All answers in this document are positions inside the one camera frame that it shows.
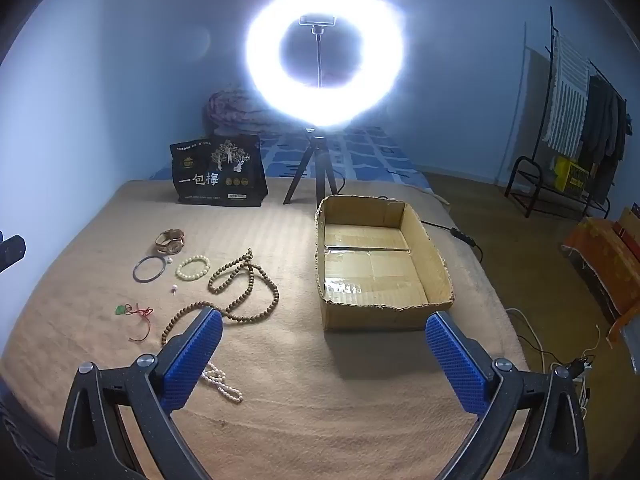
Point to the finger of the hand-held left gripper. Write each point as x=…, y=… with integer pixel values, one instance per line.
x=12, y=251

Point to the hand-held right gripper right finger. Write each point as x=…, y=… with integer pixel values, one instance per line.
x=457, y=360

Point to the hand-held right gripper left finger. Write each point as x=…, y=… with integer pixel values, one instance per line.
x=195, y=355

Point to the dark thin bangle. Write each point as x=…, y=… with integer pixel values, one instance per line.
x=136, y=274

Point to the cardboard box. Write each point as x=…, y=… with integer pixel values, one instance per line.
x=370, y=270

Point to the black printed bag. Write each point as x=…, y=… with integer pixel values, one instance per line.
x=215, y=185

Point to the orange covered furniture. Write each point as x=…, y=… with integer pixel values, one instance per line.
x=605, y=255

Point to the black clothes rack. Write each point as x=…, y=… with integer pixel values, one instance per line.
x=522, y=160

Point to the yellow box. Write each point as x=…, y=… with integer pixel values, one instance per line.
x=572, y=175

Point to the blue patterned sheet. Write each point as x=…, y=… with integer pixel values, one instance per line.
x=370, y=150

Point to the black tripod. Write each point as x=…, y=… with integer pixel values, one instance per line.
x=320, y=160

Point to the rolled patterned blanket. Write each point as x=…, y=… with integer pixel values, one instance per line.
x=225, y=110

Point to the dark hanging clothes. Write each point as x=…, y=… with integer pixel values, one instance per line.
x=600, y=125

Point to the striped white towel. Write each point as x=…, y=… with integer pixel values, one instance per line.
x=567, y=95

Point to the phone holder on gooseneck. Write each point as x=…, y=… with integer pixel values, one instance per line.
x=317, y=20

